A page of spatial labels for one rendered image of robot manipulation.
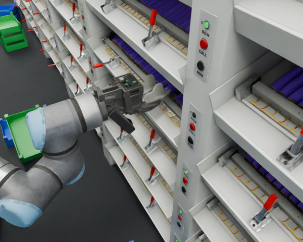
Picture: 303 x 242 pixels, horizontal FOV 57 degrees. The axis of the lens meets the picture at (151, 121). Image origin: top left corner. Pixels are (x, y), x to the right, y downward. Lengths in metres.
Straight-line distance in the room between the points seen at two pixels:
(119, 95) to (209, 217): 0.42
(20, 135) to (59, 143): 1.19
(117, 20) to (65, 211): 0.99
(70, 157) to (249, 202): 0.43
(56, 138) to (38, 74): 1.87
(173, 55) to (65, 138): 0.32
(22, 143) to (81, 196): 0.52
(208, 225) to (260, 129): 0.40
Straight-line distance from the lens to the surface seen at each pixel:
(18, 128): 1.89
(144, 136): 1.02
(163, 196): 1.10
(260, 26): 0.42
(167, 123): 0.79
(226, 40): 0.47
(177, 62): 0.66
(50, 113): 0.67
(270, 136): 0.51
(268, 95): 0.53
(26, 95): 2.30
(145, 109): 0.73
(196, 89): 0.57
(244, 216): 0.64
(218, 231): 0.83
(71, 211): 1.51
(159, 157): 0.95
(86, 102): 0.67
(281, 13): 0.42
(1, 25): 3.12
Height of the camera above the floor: 1.27
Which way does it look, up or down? 42 degrees down
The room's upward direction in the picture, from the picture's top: straight up
